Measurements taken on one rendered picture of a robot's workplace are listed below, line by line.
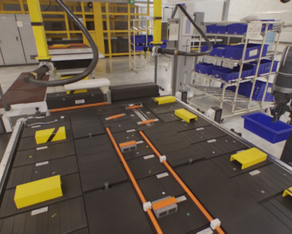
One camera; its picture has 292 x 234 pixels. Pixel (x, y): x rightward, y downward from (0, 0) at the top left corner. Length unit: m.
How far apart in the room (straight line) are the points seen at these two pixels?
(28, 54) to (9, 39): 0.83
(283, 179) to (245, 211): 0.29
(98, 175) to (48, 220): 0.24
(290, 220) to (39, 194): 0.87
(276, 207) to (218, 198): 0.20
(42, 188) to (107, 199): 0.24
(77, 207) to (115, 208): 0.14
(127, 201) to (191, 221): 0.23
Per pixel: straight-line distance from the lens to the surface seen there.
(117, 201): 0.79
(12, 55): 10.26
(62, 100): 1.64
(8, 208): 0.92
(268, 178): 1.02
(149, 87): 1.77
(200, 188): 0.86
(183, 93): 1.97
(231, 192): 0.88
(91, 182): 0.88
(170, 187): 0.85
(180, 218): 0.76
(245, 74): 3.98
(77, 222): 0.77
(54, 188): 0.84
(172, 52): 1.75
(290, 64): 1.22
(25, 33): 10.11
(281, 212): 0.90
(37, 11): 1.44
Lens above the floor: 1.59
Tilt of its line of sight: 25 degrees down
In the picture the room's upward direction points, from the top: straight up
